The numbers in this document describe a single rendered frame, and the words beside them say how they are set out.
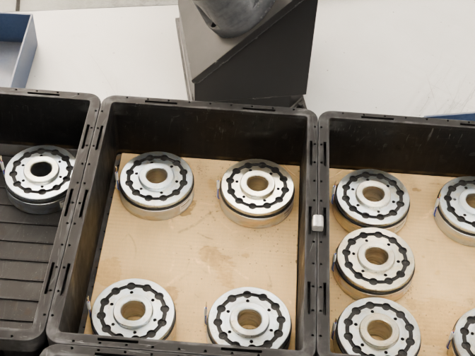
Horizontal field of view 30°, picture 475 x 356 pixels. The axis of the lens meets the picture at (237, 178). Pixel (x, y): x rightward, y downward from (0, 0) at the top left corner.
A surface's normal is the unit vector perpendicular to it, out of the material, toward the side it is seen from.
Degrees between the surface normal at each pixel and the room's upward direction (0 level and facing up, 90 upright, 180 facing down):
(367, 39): 0
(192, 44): 44
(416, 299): 0
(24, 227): 0
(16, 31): 90
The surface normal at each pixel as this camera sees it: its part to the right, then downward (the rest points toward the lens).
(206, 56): -0.66, -0.42
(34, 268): 0.04, -0.67
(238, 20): -0.11, 0.62
